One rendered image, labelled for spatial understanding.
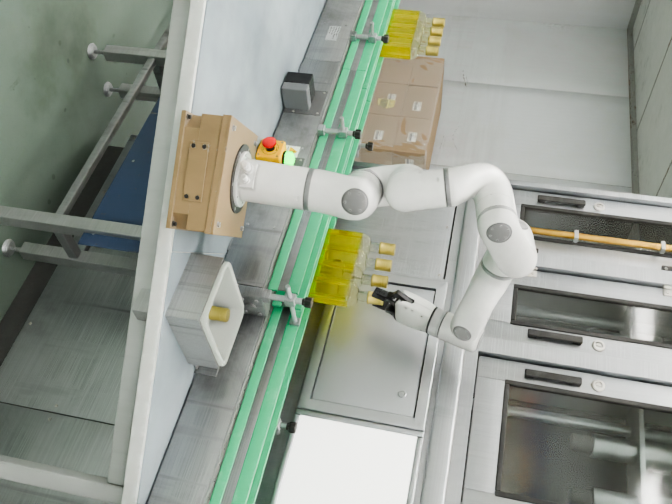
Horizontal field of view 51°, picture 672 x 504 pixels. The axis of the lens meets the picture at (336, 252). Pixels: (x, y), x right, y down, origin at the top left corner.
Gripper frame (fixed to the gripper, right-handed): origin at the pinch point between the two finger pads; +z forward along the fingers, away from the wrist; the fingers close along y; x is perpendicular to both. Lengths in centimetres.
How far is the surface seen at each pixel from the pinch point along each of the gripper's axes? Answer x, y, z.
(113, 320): 34, -15, 72
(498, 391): 2.2, -17.2, -36.5
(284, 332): 22.7, 3.8, 16.0
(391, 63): -365, -231, 179
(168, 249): 34, 42, 32
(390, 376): 13.5, -13.1, -9.7
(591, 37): -578, -304, 49
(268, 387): 37.6, 3.6, 11.4
